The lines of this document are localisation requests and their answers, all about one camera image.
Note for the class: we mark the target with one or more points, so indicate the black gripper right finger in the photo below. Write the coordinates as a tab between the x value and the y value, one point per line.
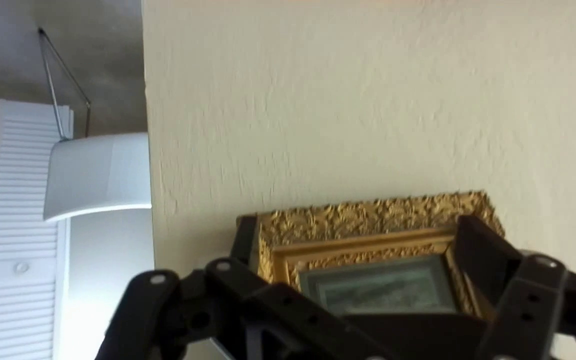
534	301

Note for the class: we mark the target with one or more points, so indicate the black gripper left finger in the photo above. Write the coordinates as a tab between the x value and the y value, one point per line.
155	312

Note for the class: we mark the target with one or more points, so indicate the gold ornate framed picture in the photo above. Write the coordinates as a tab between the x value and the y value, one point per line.
368	231

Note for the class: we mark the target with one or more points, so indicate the white louvered closet door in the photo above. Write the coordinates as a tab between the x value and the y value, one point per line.
14	232

